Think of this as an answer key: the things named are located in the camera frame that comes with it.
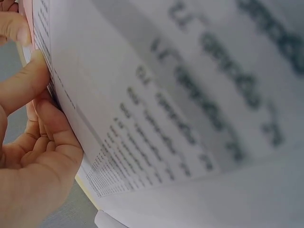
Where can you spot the person's right hand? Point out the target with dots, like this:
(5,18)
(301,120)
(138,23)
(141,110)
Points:
(13,26)

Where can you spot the person's left hand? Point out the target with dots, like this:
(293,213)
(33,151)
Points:
(35,185)

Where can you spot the person's right fingers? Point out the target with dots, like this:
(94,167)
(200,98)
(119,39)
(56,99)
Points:
(14,26)

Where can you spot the white printed paper sheets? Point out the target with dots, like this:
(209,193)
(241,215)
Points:
(166,114)

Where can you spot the cream paper sheet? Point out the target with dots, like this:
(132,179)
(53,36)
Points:
(87,192)

